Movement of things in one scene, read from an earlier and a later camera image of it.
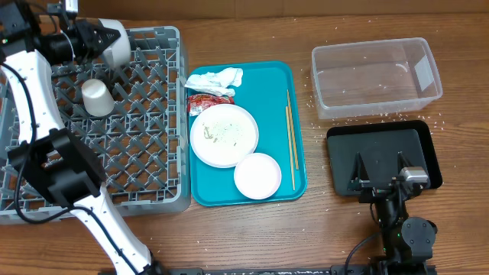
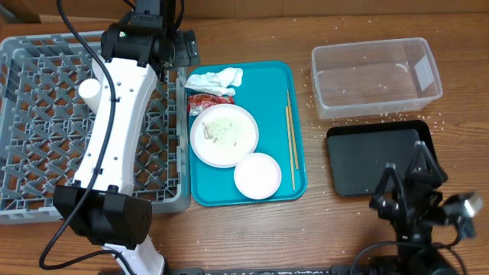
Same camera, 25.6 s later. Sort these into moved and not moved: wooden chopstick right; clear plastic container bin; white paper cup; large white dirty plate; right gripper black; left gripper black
Moved: right gripper black; left gripper black
Not moved: wooden chopstick right; clear plastic container bin; large white dirty plate; white paper cup
